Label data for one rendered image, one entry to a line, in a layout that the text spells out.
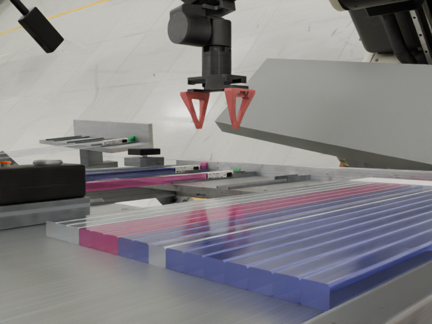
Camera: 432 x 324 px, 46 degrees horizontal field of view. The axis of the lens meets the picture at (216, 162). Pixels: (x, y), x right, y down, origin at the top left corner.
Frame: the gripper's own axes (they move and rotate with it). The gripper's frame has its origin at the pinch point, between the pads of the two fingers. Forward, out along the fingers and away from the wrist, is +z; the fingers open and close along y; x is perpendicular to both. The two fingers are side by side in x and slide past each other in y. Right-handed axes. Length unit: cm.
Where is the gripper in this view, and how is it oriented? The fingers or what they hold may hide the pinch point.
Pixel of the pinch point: (216, 124)
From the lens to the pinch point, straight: 98.2
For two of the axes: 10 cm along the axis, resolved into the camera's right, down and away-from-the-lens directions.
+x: 6.8, -0.5, 7.3
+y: 7.3, 0.5, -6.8
